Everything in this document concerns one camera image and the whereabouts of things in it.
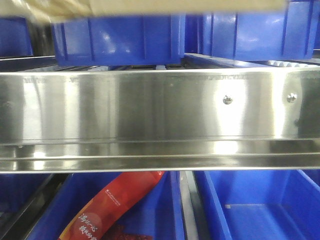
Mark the blue bin upper left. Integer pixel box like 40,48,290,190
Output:
0,17,33,57

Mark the red snack package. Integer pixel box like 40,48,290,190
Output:
58,171,165,240

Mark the blue bin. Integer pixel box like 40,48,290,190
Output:
194,170,320,240
185,0,320,61
27,171,185,240
0,17,33,57
52,14,186,66
0,173,50,213

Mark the metal shelf divider rail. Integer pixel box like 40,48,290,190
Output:
179,170,211,240

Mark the brown cardboard carton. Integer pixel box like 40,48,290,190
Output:
0,0,286,23

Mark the shiny rail bolt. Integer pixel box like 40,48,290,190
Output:
286,92,298,103
222,94,233,105

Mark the blue bin lower left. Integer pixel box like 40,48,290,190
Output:
0,173,50,213

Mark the left shiny rail bolt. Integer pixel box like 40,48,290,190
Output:
222,94,233,105

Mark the blue bin lower right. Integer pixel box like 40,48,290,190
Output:
194,170,320,240

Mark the stainless steel shelf rail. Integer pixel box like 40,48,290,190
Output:
0,67,320,173

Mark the blue bin lower middle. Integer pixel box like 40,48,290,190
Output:
27,171,185,240

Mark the blue bin upper middle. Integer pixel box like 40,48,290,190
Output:
52,14,186,66

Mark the blue bin upper right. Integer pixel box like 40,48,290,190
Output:
185,0,320,61

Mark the right shiny rail bolt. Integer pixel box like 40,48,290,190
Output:
286,92,298,103

